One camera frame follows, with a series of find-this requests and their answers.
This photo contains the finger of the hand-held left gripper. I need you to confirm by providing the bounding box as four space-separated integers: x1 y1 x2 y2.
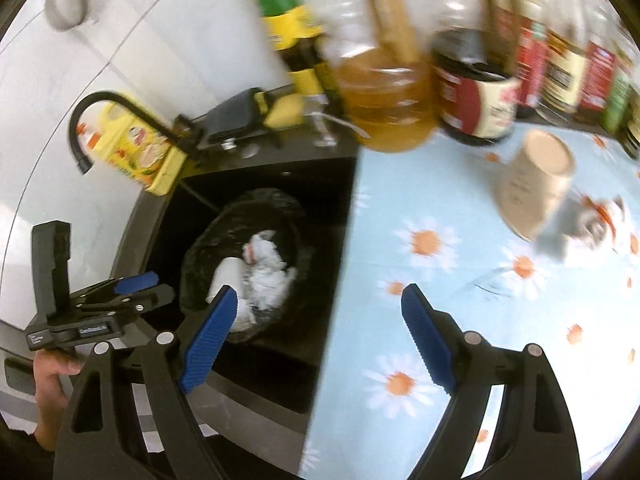
82 284 176 322
72 272 160 302

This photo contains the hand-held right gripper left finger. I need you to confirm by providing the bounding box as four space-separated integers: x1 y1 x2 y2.
52 285 239 480

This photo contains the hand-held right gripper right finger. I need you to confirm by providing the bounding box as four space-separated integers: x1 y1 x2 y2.
401 283 583 480

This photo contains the round bin with black bag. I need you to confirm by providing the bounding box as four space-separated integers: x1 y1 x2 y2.
179 187 313 345

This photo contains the small white cup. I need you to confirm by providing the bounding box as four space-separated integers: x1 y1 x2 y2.
206 256 247 307

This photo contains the white tissue paper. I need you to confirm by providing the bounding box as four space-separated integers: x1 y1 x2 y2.
239 230 299 312

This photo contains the beige paper cup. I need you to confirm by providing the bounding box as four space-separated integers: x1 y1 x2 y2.
495 129 577 242

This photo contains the person's left hand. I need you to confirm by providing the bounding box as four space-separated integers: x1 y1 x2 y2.
34 350 83 453

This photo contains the black kitchen sink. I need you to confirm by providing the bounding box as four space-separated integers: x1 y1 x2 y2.
107 152 361 476

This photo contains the blue daisy print tablecloth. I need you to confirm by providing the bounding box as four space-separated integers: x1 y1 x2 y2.
299 125 640 480

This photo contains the yellow detergent bottle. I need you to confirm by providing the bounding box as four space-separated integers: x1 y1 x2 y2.
82 112 188 197

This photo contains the crumpled white red wrapper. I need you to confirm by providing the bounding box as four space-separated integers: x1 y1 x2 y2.
560 194 632 262

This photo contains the yellow sponge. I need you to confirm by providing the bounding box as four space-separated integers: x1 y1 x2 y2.
264 94 307 129

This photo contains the small clear glass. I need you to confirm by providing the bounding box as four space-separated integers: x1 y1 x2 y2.
311 111 342 149

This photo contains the dark sauce bottle red label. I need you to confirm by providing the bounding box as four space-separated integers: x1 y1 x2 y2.
431 2 519 147

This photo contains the clear oil bottle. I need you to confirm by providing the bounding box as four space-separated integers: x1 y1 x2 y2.
320 0 442 154

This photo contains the green bottle with yellow label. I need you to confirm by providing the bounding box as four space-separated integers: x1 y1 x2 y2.
236 0 332 100

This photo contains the row of sauce bottles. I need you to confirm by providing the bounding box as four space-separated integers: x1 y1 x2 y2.
487 0 640 161

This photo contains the round metal wall fixture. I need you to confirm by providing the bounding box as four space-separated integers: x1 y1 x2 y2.
45 0 92 30

